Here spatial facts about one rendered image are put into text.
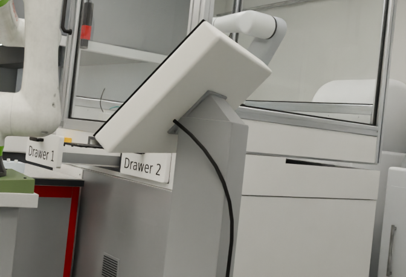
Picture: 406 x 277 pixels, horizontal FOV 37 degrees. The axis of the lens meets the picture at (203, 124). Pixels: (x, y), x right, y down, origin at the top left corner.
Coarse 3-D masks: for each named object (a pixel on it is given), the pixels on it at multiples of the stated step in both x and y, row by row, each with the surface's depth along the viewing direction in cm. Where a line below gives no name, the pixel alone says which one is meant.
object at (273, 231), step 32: (96, 192) 235; (128, 192) 216; (160, 192) 200; (96, 224) 233; (128, 224) 214; (160, 224) 198; (256, 224) 208; (288, 224) 217; (320, 224) 227; (352, 224) 238; (96, 256) 230; (128, 256) 212; (160, 256) 196; (256, 256) 209; (288, 256) 218; (320, 256) 228; (352, 256) 239
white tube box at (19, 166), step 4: (4, 160) 243; (4, 164) 235; (8, 164) 236; (12, 164) 237; (16, 164) 238; (20, 164) 238; (24, 164) 239; (8, 168) 236; (12, 168) 237; (16, 168) 238; (20, 168) 239; (24, 168) 239
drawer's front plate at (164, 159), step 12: (132, 156) 213; (144, 156) 206; (156, 156) 200; (168, 156) 196; (120, 168) 219; (132, 168) 212; (156, 168) 200; (168, 168) 196; (156, 180) 199; (168, 180) 196
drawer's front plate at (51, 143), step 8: (48, 136) 215; (56, 136) 209; (32, 144) 226; (40, 144) 220; (48, 144) 214; (56, 144) 209; (32, 152) 225; (56, 152) 208; (32, 160) 225; (40, 160) 218; (48, 160) 213; (56, 160) 207
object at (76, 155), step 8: (64, 152) 210; (72, 152) 212; (80, 152) 214; (88, 152) 216; (96, 152) 218; (104, 152) 219; (64, 160) 210; (72, 160) 212; (80, 160) 214; (88, 160) 216; (96, 160) 217; (104, 160) 219; (112, 160) 221
